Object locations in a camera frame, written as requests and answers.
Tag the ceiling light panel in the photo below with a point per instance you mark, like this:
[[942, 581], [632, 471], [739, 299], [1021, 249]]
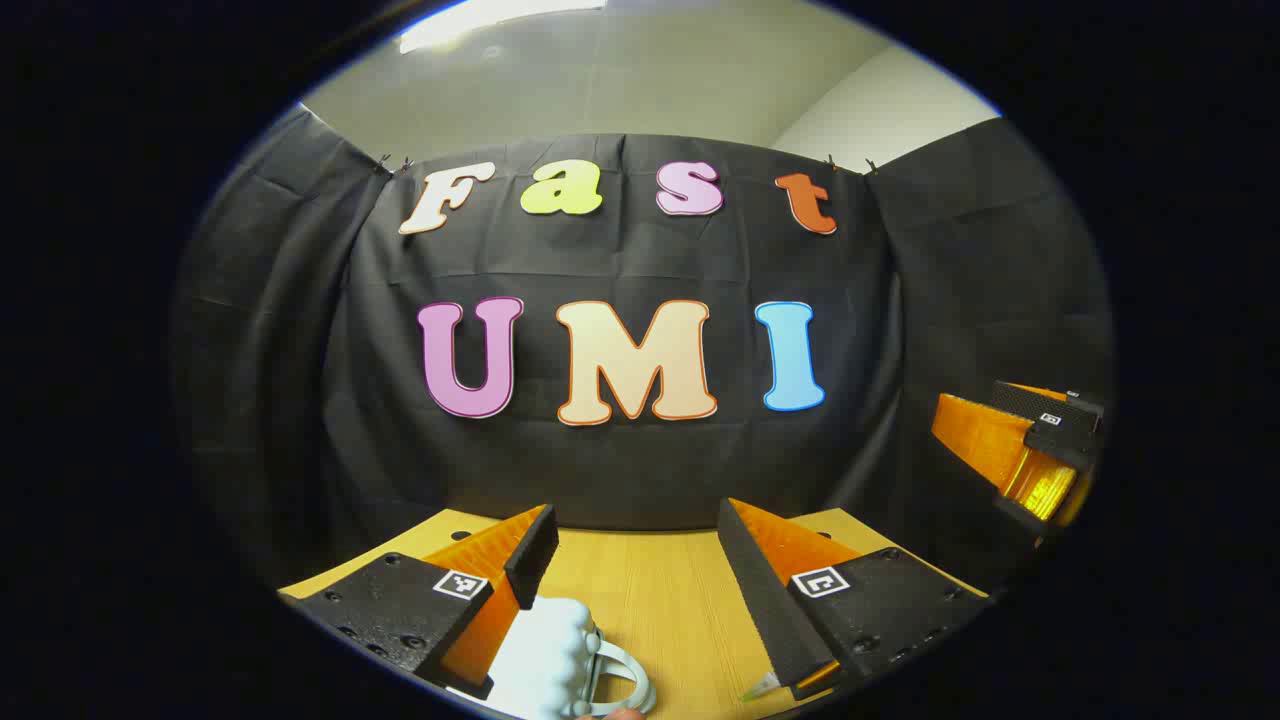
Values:
[[480, 20]]

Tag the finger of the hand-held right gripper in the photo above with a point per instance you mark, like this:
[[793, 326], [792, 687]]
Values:
[[985, 440]]

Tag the light blue suitcase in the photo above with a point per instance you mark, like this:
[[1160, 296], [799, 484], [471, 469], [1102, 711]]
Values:
[[540, 650]]

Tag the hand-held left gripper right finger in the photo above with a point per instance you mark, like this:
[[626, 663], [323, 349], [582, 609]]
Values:
[[750, 580]]

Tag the black backdrop cloth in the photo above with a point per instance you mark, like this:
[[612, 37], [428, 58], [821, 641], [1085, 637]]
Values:
[[600, 470]]

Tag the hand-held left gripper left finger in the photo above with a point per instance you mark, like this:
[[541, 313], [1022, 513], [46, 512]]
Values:
[[535, 550]]

